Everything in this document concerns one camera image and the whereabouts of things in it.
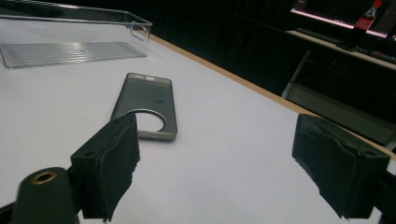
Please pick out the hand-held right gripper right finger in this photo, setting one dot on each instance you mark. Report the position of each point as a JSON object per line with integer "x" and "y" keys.
{"x": 336, "y": 161}

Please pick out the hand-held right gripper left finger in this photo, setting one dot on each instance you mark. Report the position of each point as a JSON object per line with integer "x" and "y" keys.
{"x": 109, "y": 168}

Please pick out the dark keyboard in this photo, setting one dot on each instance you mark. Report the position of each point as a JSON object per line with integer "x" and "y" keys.
{"x": 323, "y": 35}

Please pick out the cola bottle with red label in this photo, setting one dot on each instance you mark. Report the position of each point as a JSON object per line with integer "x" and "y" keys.
{"x": 362, "y": 23}

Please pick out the clear plastic storage bin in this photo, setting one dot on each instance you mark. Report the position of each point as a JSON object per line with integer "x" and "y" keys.
{"x": 71, "y": 46}

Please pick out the computer monitor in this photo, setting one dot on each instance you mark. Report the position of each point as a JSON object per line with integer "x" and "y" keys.
{"x": 330, "y": 9}

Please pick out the light background desk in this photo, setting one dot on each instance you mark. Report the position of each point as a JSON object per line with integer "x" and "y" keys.
{"x": 339, "y": 112}

